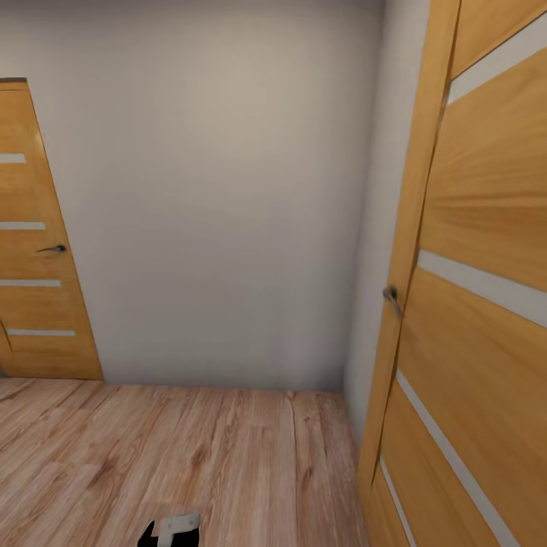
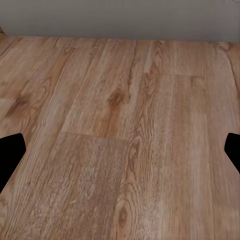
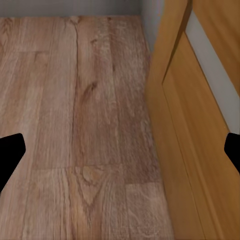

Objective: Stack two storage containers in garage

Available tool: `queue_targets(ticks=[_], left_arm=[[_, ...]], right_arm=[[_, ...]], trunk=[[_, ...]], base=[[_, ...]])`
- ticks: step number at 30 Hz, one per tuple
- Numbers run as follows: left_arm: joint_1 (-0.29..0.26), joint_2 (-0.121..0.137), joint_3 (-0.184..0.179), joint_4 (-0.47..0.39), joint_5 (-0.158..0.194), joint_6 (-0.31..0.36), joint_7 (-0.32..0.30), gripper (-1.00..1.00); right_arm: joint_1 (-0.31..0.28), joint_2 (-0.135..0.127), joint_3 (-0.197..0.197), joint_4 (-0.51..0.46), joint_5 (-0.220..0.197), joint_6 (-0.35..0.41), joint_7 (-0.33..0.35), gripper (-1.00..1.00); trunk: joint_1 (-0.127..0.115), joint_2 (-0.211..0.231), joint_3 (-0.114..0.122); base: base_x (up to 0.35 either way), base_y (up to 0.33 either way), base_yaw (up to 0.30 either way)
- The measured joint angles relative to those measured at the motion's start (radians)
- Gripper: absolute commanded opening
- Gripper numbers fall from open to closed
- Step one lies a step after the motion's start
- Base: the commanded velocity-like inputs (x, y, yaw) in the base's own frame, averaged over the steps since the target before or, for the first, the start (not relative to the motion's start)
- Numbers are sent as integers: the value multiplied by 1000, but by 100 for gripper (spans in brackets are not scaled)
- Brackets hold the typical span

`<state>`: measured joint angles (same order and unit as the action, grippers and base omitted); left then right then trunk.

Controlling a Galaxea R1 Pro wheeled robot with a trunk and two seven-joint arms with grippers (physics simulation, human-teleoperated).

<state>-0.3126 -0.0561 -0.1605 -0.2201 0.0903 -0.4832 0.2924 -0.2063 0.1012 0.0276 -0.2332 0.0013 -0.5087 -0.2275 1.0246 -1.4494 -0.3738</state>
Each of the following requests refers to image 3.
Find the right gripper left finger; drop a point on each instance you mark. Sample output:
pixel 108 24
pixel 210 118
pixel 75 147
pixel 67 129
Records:
pixel 12 149

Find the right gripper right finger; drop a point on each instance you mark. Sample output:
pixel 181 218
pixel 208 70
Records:
pixel 232 149

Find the door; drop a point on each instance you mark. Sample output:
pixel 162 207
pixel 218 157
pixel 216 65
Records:
pixel 193 100

